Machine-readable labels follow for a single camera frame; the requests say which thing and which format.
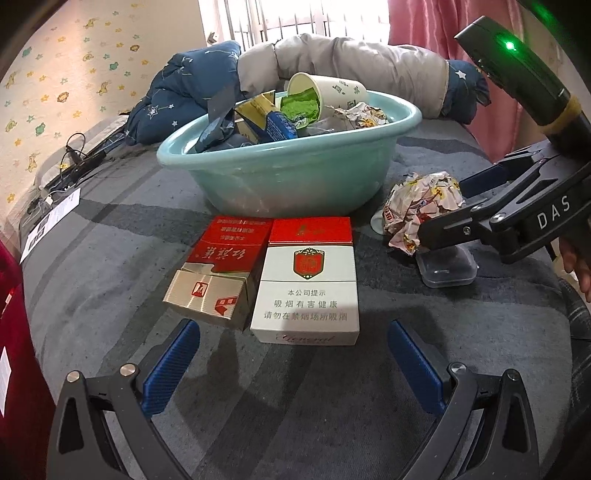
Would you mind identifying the black bar device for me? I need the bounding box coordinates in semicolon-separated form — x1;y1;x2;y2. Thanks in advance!
44;154;105;190

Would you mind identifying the person's right hand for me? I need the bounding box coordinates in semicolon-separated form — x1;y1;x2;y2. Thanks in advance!
560;237;591;303

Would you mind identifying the bright blue packet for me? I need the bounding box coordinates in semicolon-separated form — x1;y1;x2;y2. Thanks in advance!
265;111;298;143

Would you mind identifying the pink curtain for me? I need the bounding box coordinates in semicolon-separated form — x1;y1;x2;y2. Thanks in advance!
388;0;559;162

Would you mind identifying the person's right forearm plaid sleeve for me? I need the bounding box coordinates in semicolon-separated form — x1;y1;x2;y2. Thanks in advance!
566;277;591;425

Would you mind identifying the red white cigarette box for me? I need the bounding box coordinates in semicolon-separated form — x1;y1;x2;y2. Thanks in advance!
249;217;360;346

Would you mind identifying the red gold cigarette box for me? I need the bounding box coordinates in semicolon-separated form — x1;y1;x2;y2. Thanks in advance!
163;217;274;330

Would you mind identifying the white paper label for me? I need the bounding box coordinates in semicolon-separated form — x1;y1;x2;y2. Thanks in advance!
0;346;12;416

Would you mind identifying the green foil packet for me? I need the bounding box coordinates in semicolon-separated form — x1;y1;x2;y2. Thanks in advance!
281;90;322;129

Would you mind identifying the gold folded packaging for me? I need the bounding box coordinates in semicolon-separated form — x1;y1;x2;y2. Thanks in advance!
233;91;278;139

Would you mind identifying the black cable loop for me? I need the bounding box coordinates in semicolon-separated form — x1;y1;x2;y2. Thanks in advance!
62;133;88;162

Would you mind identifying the printed foil wrapper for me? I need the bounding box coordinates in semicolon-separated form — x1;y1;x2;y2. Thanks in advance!
325;102;393;134
382;172;465;256

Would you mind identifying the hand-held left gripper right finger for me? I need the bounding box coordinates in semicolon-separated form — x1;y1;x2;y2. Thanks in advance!
387;318;541;480

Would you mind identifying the blue star quilt grey lining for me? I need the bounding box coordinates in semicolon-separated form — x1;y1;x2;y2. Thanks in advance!
126;33;491;146

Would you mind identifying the white paper cup green print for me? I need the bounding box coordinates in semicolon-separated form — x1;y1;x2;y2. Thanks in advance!
286;72;369;121

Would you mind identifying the teal plastic basin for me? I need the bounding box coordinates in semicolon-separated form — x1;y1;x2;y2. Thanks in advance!
156;90;423;217

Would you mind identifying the white printed paper sheet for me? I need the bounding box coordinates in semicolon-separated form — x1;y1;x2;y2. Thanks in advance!
19;187;81;264

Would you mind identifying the red velvet sofa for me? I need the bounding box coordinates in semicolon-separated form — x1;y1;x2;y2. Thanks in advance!
0;240;58;480

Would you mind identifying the metal window railing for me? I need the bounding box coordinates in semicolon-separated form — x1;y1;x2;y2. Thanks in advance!
203;0;391;51

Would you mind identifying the clear plastic container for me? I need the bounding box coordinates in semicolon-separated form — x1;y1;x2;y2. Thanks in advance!
416;247;477;288

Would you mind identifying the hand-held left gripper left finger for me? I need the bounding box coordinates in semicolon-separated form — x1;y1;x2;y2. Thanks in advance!
46;318;201;480

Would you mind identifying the dark blue packet moon print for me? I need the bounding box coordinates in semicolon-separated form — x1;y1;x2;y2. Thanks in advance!
184;115;241;154

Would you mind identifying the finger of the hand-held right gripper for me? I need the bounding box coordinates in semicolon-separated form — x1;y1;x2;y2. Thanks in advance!
457;143;571;210
417;185;532;254

